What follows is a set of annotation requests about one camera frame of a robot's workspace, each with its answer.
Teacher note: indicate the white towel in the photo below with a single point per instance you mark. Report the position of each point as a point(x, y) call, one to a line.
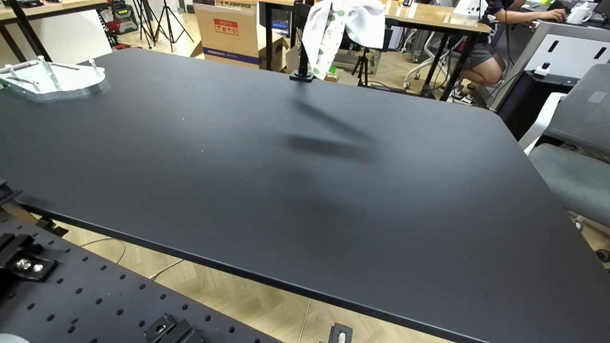
point(332, 20)

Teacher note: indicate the black towel stand pole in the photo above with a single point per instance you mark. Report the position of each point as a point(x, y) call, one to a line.
point(301, 74)

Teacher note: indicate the brown cardboard box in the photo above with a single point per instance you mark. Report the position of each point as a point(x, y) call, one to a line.
point(229, 32)

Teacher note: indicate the seated person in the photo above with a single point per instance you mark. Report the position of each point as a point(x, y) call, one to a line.
point(484, 64)

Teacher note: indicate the long wooden desk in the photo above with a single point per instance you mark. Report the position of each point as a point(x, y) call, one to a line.
point(414, 17)

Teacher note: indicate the grey office chair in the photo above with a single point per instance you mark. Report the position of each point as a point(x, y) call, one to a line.
point(574, 148)

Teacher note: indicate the black perforated breadboard plate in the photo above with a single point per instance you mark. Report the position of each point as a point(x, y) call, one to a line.
point(57, 293)

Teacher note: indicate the grey cabinet with slots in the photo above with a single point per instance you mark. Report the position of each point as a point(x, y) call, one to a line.
point(559, 49)

